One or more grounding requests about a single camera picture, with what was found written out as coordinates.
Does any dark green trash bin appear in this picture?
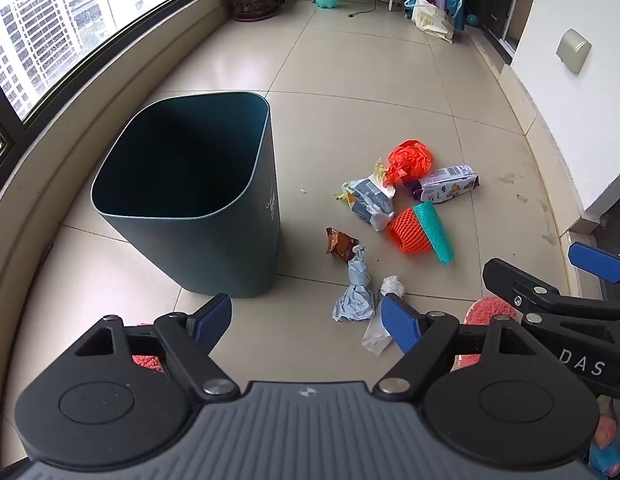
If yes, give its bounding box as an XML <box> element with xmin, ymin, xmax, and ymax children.
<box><xmin>90</xmin><ymin>91</ymin><xmax>282</xmax><ymax>298</ymax></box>

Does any orange foam fruit net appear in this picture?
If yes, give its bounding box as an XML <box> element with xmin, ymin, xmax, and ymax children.
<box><xmin>388</xmin><ymin>206</ymin><xmax>433</xmax><ymax>254</ymax></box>

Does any pink blue patterned clothing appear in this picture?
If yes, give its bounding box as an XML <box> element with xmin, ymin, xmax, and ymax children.
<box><xmin>587</xmin><ymin>395</ymin><xmax>620</xmax><ymax>479</ymax></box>

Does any grey wall outlet cover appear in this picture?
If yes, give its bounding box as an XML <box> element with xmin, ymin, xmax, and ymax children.
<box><xmin>555</xmin><ymin>28</ymin><xmax>593</xmax><ymax>75</ymax></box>

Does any brown snack wrapper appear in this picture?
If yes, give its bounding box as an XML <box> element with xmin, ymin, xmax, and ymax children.
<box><xmin>325</xmin><ymin>227</ymin><xmax>361</xmax><ymax>262</ymax></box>

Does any blue handled bag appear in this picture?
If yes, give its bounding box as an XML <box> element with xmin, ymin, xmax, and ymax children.
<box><xmin>444</xmin><ymin>0</ymin><xmax>467</xmax><ymax>31</ymax></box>

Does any teal foam fruit net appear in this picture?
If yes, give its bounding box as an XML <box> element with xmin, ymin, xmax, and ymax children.
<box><xmin>412</xmin><ymin>201</ymin><xmax>455</xmax><ymax>266</ymax></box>

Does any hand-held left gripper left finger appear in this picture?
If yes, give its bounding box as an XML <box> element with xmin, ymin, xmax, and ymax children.
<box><xmin>72</xmin><ymin>293</ymin><xmax>241</xmax><ymax>402</ymax></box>

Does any purple white milk carton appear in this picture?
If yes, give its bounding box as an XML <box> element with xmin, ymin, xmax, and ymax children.
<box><xmin>406</xmin><ymin>164</ymin><xmax>481</xmax><ymax>205</ymax></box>

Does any white shopping bag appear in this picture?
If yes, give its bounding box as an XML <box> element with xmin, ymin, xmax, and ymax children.
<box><xmin>411</xmin><ymin>0</ymin><xmax>456</xmax><ymax>44</ymax></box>

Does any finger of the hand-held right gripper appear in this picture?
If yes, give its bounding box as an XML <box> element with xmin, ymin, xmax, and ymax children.
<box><xmin>568</xmin><ymin>241</ymin><xmax>620</xmax><ymax>285</ymax></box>
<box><xmin>482</xmin><ymin>258</ymin><xmax>563</xmax><ymax>323</ymax></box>

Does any pink fuzzy slipper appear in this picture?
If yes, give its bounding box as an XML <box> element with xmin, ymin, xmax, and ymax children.
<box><xmin>131</xmin><ymin>354</ymin><xmax>163</xmax><ymax>374</ymax></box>
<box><xmin>450</xmin><ymin>296</ymin><xmax>522</xmax><ymax>374</ymax></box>

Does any red plastic bag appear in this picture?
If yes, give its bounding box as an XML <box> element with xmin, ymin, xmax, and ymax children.
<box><xmin>387</xmin><ymin>139</ymin><xmax>435</xmax><ymax>187</ymax></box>

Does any blue paper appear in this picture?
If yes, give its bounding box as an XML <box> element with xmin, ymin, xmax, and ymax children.
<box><xmin>332</xmin><ymin>245</ymin><xmax>379</xmax><ymax>323</ymax></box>

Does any dark framed window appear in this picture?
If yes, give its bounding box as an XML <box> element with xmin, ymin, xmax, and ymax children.
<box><xmin>0</xmin><ymin>0</ymin><xmax>227</xmax><ymax>162</ymax></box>

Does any white tissue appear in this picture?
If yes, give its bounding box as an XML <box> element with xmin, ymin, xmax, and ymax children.
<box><xmin>380</xmin><ymin>275</ymin><xmax>407</xmax><ymax>299</ymax></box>

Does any clear white plastic wrapper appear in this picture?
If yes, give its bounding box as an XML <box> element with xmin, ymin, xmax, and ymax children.
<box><xmin>361</xmin><ymin>312</ymin><xmax>393</xmax><ymax>358</ymax></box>

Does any white blue plastic packet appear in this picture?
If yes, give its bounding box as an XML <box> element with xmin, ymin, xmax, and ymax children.
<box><xmin>341</xmin><ymin>177</ymin><xmax>397</xmax><ymax>232</ymax></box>

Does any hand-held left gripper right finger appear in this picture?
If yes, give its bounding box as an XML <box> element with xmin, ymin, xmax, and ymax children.
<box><xmin>374</xmin><ymin>294</ymin><xmax>541</xmax><ymax>395</ymax></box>

